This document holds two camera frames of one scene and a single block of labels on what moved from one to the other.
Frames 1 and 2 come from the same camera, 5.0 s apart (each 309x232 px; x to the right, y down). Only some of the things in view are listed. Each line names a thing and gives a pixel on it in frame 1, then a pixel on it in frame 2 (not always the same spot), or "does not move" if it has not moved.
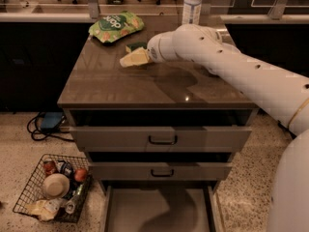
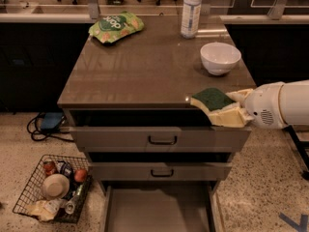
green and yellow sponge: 133,46 -> 211,98
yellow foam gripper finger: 137,57 -> 231,116
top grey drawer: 162,130 does not move
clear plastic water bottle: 192,6 does not move
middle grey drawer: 160,166 does not move
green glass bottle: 73,203 does not move
